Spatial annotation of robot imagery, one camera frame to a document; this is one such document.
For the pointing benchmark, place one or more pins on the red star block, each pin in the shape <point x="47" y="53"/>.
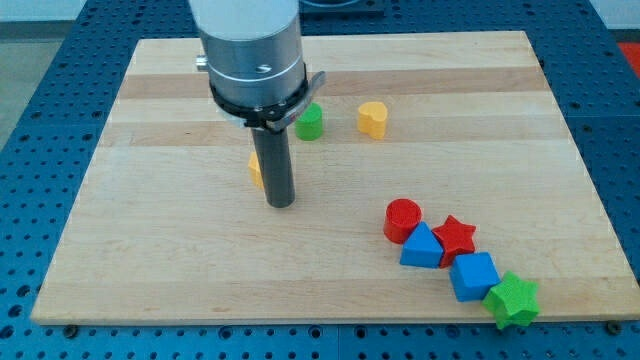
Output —
<point x="455" y="238"/>

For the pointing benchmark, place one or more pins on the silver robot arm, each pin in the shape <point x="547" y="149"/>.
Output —
<point x="258" y="78"/>

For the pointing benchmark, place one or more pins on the green cylinder block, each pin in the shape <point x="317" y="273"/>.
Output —
<point x="309" y="126"/>

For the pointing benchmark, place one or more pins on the red cylinder block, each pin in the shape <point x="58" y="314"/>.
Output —
<point x="402" y="216"/>

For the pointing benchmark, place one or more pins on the green star block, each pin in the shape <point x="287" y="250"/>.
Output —
<point x="513" y="301"/>

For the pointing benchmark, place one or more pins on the blue cube block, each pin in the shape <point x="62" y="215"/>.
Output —
<point x="473" y="275"/>

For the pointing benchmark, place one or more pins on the blue triangle block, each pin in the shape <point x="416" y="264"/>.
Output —
<point x="421" y="249"/>

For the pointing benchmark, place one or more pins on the black clamp ring mount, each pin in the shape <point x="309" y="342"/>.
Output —
<point x="272" y="118"/>

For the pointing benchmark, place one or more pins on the yellow hexagon block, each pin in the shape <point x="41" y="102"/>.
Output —
<point x="255" y="170"/>

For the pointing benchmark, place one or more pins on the yellow heart block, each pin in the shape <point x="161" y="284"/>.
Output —
<point x="372" y="119"/>

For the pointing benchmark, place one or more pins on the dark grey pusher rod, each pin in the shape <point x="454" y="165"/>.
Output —
<point x="274" y="160"/>

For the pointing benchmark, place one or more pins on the wooden board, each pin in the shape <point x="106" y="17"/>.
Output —
<point x="168" y="229"/>

